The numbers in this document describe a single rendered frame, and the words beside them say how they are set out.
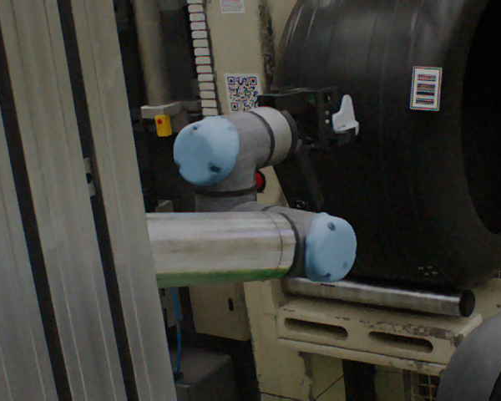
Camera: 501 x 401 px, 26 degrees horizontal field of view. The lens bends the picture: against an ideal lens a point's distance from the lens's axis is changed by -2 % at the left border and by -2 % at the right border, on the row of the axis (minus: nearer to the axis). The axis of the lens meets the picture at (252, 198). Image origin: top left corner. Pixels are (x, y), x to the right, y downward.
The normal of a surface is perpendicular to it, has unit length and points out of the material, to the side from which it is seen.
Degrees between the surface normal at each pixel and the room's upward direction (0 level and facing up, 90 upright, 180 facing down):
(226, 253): 86
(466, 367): 57
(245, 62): 90
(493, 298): 0
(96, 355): 90
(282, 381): 90
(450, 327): 0
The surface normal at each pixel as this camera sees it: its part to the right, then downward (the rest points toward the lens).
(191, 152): -0.58, 0.19
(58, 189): 0.81, 0.07
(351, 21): -0.51, -0.39
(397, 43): -0.31, -0.23
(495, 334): -0.63, -0.72
